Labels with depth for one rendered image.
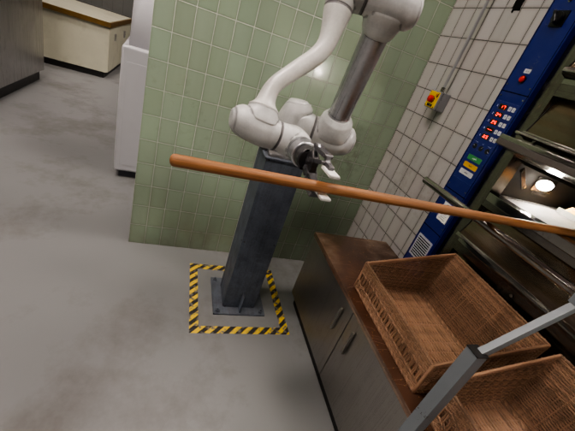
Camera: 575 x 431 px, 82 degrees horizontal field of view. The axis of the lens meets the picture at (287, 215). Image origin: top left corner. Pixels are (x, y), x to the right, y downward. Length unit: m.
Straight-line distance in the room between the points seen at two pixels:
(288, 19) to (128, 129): 1.70
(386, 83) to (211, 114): 1.11
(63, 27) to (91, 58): 0.52
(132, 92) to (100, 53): 3.77
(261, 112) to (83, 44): 5.89
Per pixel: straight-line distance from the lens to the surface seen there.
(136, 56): 3.02
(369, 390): 1.52
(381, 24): 1.34
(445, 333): 1.74
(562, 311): 1.14
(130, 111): 3.10
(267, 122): 1.08
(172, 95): 2.07
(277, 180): 0.83
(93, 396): 1.76
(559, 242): 1.62
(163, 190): 2.27
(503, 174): 1.82
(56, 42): 6.96
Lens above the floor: 1.49
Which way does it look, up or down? 27 degrees down
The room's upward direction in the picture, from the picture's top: 20 degrees clockwise
